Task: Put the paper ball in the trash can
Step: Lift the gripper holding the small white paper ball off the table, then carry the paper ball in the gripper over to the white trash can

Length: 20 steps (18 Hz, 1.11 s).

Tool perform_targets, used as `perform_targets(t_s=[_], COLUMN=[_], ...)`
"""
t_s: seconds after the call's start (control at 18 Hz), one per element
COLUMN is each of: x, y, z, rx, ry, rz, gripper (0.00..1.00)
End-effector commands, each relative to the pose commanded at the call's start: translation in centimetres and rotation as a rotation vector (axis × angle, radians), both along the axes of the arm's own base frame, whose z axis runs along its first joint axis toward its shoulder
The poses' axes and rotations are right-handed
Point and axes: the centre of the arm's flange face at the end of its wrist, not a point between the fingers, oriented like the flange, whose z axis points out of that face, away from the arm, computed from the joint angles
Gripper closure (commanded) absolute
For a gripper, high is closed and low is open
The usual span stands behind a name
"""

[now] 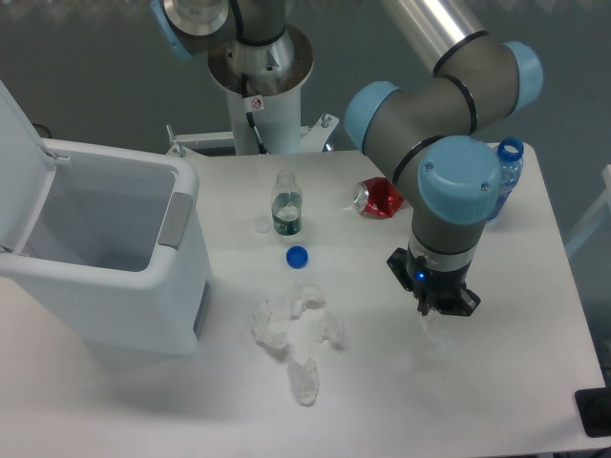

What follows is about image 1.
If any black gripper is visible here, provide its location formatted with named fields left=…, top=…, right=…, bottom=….
left=387, top=248, right=480, bottom=317

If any white paper ball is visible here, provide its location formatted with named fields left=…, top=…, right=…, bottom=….
left=420, top=311, right=454, bottom=350

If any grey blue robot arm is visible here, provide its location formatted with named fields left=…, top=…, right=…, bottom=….
left=152, top=1, right=543, bottom=317

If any white trash bin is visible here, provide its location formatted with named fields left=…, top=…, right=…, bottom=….
left=1, top=140, right=210, bottom=355

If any white trash bin lid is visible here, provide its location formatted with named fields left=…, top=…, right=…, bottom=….
left=1, top=86, right=56, bottom=252

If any crumpled white paper right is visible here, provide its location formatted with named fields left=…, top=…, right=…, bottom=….
left=315, top=310, right=346, bottom=347

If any crumpled white paper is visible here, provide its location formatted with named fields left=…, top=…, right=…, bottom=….
left=289, top=283, right=327, bottom=319
left=287, top=357, right=320, bottom=406
left=315, top=310, right=346, bottom=347
left=251, top=300, right=288, bottom=350

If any crushed red soda can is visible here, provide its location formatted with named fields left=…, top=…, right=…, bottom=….
left=352, top=177, right=405, bottom=219

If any crumpled white paper top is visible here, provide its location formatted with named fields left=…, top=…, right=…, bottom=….
left=289, top=283, right=327, bottom=319

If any blue bottle cap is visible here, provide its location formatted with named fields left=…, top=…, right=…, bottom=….
left=285, top=245, right=309, bottom=269

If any crumpled white paper bottom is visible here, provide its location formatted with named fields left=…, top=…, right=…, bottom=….
left=287, top=357, right=320, bottom=406

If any crumpled white paper left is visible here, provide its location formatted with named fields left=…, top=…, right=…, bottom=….
left=251, top=300, right=288, bottom=350

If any blue plastic bottle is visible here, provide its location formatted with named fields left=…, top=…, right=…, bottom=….
left=487, top=136, right=524, bottom=222

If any clear green label bottle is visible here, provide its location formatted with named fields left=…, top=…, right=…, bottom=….
left=271, top=170, right=303, bottom=237

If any white bottle cap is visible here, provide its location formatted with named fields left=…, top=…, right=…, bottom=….
left=254, top=218, right=271, bottom=234

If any black device table corner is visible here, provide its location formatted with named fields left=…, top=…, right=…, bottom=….
left=575, top=387, right=610, bottom=438

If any white frame right edge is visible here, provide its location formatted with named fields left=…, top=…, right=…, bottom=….
left=564, top=164, right=610, bottom=259

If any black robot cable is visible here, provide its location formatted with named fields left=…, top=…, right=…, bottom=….
left=241, top=73, right=268, bottom=155

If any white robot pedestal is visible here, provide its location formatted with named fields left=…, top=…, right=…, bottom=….
left=166, top=25, right=339, bottom=156

